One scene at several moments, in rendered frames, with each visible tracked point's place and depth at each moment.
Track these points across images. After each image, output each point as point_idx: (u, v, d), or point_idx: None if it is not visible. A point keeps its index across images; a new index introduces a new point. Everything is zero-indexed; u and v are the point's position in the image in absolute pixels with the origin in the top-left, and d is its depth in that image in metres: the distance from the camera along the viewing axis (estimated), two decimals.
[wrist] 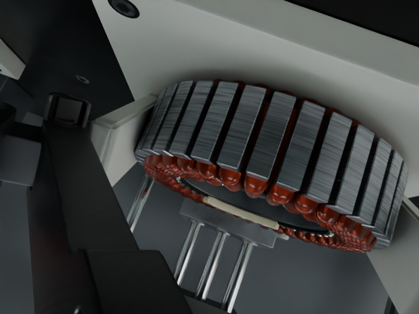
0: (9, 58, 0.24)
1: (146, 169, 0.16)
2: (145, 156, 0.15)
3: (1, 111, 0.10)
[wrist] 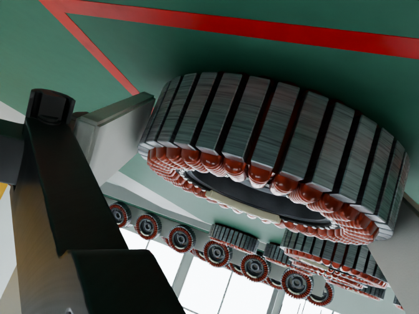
0: None
1: (149, 162, 0.16)
2: (149, 149, 0.16)
3: None
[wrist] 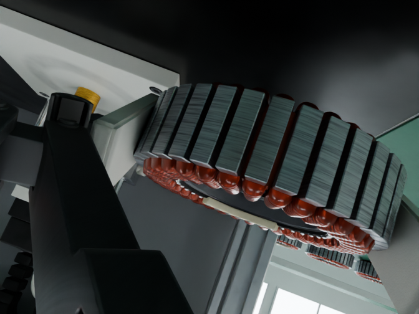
0: None
1: None
2: None
3: (4, 111, 0.10)
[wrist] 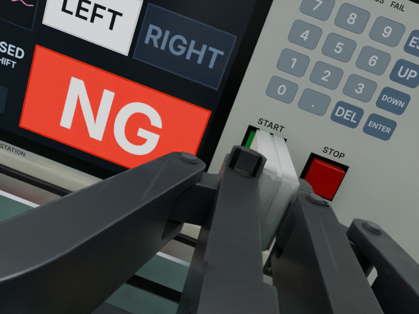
0: None
1: None
2: None
3: (192, 165, 0.12)
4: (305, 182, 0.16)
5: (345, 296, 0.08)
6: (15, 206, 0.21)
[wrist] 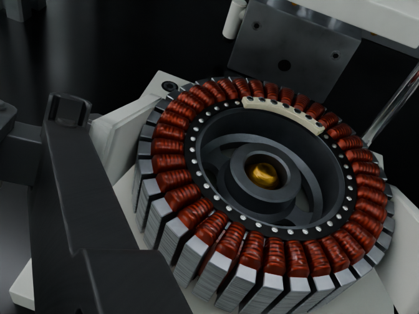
0: None
1: None
2: None
3: (2, 111, 0.10)
4: None
5: None
6: None
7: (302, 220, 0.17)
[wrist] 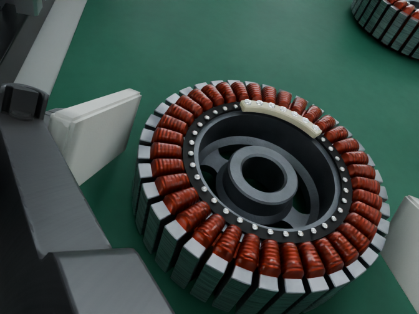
0: None
1: None
2: None
3: None
4: None
5: None
6: None
7: (298, 222, 0.17)
